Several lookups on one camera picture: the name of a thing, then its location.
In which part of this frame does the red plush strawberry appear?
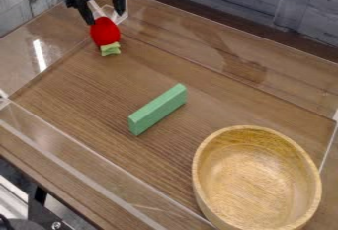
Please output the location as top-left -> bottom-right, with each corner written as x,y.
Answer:
90,17 -> 121,56

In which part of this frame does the green rectangular block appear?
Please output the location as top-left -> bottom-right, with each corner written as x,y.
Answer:
129,84 -> 188,136

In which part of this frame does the wooden bowl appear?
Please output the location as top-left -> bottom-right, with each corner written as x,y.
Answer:
192,125 -> 322,230

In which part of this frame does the clear acrylic corner bracket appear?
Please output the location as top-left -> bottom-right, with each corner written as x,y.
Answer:
87,0 -> 129,25

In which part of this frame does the black table leg mount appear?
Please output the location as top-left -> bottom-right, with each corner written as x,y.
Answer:
0,186 -> 74,230

